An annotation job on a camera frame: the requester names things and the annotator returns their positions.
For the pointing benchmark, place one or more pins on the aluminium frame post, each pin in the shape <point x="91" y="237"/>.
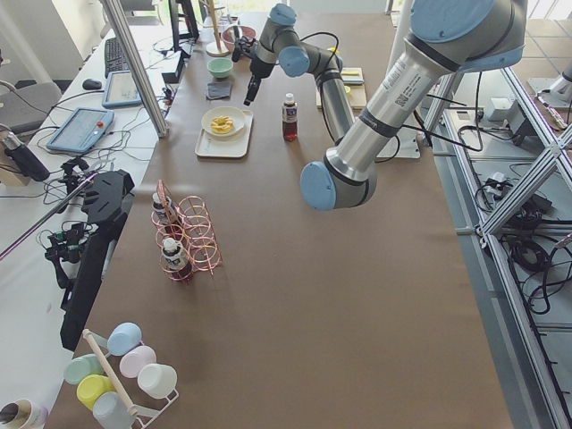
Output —
<point x="118" y="21"/>

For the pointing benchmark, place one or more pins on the glazed twisted donut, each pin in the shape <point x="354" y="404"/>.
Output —
<point x="222" y="125"/>

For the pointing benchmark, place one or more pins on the black water bottle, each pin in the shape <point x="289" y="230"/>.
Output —
<point x="26" y="161"/>

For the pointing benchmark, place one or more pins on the light blue cup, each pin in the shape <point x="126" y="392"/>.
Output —
<point x="124" y="338"/>

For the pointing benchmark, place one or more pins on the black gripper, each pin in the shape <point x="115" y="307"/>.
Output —
<point x="258" y="68"/>

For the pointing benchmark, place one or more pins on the white plate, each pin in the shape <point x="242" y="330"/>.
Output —
<point x="235" y="113"/>

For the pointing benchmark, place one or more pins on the black keyboard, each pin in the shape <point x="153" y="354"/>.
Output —
<point x="114" y="58"/>

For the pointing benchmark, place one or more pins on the teach pendant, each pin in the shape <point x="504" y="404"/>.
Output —
<point x="120" y="90"/>
<point x="82" y="130"/>

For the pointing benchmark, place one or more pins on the green cup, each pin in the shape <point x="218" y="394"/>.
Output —
<point x="81" y="367"/>

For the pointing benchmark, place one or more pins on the yellow cup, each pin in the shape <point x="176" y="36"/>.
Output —
<point x="91" y="388"/>

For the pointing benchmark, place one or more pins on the white wire cup rack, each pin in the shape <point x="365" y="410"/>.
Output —
<point x="145" y="409"/>

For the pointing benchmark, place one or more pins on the mint green bowl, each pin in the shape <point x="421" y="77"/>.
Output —
<point x="220" y="68"/>

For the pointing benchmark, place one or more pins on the grey blue cup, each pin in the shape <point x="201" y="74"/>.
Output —
<point x="111" y="413"/>

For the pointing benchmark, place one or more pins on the white cup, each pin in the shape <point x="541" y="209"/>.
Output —
<point x="157" y="380"/>

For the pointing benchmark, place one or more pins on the computer mouse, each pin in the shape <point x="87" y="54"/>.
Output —
<point x="91" y="84"/>

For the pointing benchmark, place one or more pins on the wooden cutting board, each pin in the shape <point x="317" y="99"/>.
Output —
<point x="353" y="86"/>

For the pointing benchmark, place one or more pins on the pink bowl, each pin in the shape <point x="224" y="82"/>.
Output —
<point x="234" y="32"/>

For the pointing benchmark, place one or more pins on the tea bottle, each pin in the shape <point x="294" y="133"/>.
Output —
<point x="161" y="211"/>
<point x="289" y="118"/>
<point x="175" y="258"/>

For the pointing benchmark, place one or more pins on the wooden mug tree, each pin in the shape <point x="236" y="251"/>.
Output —
<point x="216" y="48"/>

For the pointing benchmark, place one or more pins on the pink cup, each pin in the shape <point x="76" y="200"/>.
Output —
<point x="134" y="361"/>

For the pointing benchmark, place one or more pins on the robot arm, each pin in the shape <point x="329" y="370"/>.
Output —
<point x="280" y="44"/>
<point x="444" y="37"/>

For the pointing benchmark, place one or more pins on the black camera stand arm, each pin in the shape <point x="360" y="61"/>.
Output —
<point x="107" y="203"/>

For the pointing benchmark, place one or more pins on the grey folded cloth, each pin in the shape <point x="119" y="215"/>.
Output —
<point x="218" y="90"/>

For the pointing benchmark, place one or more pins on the copper wire bottle rack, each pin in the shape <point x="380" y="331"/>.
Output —
<point x="190" y="224"/>

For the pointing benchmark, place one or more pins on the cream serving tray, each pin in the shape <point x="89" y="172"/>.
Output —
<point x="232" y="144"/>

